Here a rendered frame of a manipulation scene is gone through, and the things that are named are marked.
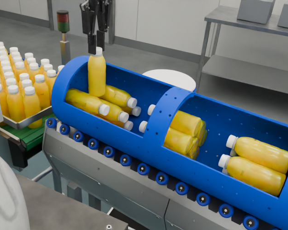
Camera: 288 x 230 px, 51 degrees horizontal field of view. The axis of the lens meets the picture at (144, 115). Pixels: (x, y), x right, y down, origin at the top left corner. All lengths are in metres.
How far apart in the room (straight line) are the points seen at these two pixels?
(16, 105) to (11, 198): 0.85
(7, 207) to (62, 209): 0.27
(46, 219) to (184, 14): 3.88
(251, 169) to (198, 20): 3.58
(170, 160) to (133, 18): 3.92
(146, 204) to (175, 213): 0.11
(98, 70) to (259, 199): 0.67
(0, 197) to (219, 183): 0.57
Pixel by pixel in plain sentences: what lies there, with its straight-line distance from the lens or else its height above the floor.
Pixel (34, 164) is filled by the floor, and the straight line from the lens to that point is 2.57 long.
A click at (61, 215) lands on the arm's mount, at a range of 0.75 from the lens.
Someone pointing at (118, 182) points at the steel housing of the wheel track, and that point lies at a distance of 1.13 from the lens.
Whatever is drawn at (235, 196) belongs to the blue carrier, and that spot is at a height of 1.07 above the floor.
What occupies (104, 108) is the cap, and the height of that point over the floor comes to 1.11.
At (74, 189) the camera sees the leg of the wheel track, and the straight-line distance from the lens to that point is 1.46.
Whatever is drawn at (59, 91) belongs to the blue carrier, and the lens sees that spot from 1.11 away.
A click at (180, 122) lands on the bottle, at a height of 1.15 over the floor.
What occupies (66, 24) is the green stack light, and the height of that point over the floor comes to 1.20.
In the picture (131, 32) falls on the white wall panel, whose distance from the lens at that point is 4.77.
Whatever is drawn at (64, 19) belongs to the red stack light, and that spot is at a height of 1.23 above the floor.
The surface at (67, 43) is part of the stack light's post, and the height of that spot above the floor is 1.09.
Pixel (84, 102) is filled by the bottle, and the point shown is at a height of 1.11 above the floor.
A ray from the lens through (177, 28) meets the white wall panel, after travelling 4.46.
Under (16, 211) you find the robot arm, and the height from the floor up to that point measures 1.28.
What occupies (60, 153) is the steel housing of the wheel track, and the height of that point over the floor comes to 0.86.
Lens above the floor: 1.68
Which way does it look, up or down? 32 degrees down
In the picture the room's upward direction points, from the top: 5 degrees clockwise
